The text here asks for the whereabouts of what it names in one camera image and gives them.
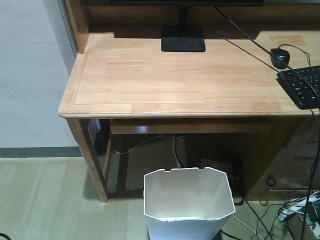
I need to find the white plastic trash bin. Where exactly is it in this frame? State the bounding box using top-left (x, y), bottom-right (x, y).
top-left (143, 167), bottom-right (236, 240)

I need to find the wooden desk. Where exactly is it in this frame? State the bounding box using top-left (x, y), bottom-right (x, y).
top-left (58, 0), bottom-right (313, 202)

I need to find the black computer monitor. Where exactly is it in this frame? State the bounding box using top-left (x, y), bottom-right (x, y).
top-left (108, 0), bottom-right (264, 53)

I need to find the wooden drawer cabinet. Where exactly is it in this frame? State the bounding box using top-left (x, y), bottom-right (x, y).
top-left (243, 116), bottom-right (320, 200)

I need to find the black computer mouse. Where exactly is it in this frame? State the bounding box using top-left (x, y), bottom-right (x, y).
top-left (270, 47), bottom-right (290, 70)

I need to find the black keyboard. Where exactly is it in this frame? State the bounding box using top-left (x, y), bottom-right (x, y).
top-left (276, 65), bottom-right (320, 110)

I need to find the grey cable under desk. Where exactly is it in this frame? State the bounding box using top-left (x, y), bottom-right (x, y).
top-left (111, 135), bottom-right (186, 155)

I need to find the black mouse cable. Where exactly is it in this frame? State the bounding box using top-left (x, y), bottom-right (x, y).
top-left (277, 43), bottom-right (312, 68)

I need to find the black monitor cable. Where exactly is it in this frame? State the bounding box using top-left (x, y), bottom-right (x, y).
top-left (214, 6), bottom-right (320, 240)

